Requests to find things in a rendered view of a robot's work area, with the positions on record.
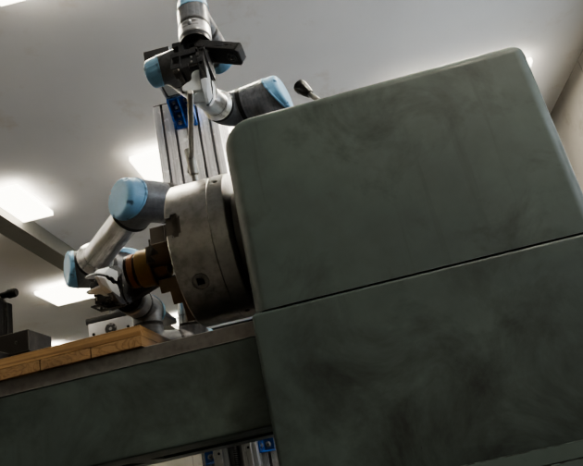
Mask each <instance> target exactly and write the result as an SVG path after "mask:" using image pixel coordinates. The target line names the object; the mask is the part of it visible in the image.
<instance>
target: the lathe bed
mask: <svg viewBox="0 0 583 466"><path fill-rule="evenodd" d="M271 437H274V435H273V429H272V424H271V419H270V414H269V408H268V404H267V394H266V390H265V384H264V379H263V374H262V369H261V363H260V359H259V353H258V348H257V343H256V338H255V332H254V324H253V321H251V322H247V323H242V324H238V325H232V326H228V327H224V328H220V329H217V330H213V331H208V332H204V333H201V334H197V335H193V336H189V337H183V338H179V339H174V340H170V341H167V342H163V343H159V344H155V345H152V346H148V347H144V348H139V349H133V350H129V351H125V352H121V353H118V354H114V355H110V356H105V357H102V358H98V359H94V360H90V361H87V362H80V363H76V364H71V365H68V366H64V367H60V368H56V369H53V370H49V371H45V372H41V373H37V374H30V375H26V376H22V377H19V378H15V379H11V380H7V381H3V382H0V466H148V465H152V464H157V463H160V462H165V461H169V460H176V459H180V458H185V457H189V456H193V455H197V454H202V453H206V452H209V451H214V450H218V449H222V448H230V447H234V446H238V445H242V444H246V443H251V442H254V441H259V440H263V439H268V438H271Z"/></svg>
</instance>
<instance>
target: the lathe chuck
mask: <svg viewBox="0 0 583 466"><path fill-rule="evenodd" d="M209 179H210V178H204V179H200V180H197V181H194V182H190V183H186V184H183V185H179V186H176V187H172V188H170V189H169V191H168V192H167V196H166V199H165V210H164V216H165V221H167V220H169V219H171V216H174V215H176V216H177V217H179V218H180V230H181V233H179V236H178V237H176V238H173V236H172V235H170V236H167V245H168V250H169V255H170V259H171V262H172V266H173V269H174V273H175V276H176V278H177V281H178V284H179V287H180V291H181V294H182V296H183V298H184V300H185V302H186V304H187V306H188V308H189V310H190V311H191V313H192V315H193V317H194V318H195V319H196V320H197V322H198V323H200V324H201V325H203V326H205V327H209V326H212V325H219V324H223V323H226V322H230V321H234V320H239V319H242V318H246V317H244V316H243V315H241V313H240V312H239V311H238V309H237V308H236V306H235V304H234V302H233V300H232V298H231V296H230V294H229V291H228V288H227V286H226V283H225V280H224V277H223V275H222V272H221V269H220V266H219V263H218V259H217V254H216V250H215V246H214V242H213V238H212V234H211V229H210V224H209V218H208V212H207V202H206V187H207V182H208V180H209ZM196 274H204V275H206V276H207V277H208V278H209V284H208V286H207V287H206V288H197V287H195V286H194V284H193V283H192V278H193V276H195V275H196Z"/></svg>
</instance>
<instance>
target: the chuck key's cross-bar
mask: <svg viewBox="0 0 583 466"><path fill-rule="evenodd" d="M187 106H188V137H189V154H188V157H189V158H193V155H194V126H193V91H192V90H188V91H187Z"/></svg>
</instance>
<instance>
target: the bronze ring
mask: <svg viewBox="0 0 583 466"><path fill-rule="evenodd" d="M122 269H123V274H124V276H125V279H126V281H127V283H128V285H129V286H130V287H131V288H141V287H144V288H149V287H152V286H158V287H159V283H158V281H159V280H160V279H162V278H166V277H170V276H172V275H173V271H174V270H173V266H172V264H166V265H162V266H158V267H155V268H151V267H150V266H149V265H148V264H147V263H146V256H145V249H144V250H140V251H136V252H135V253H134V254H131V255H128V256H125V257H124V259H123V262H122Z"/></svg>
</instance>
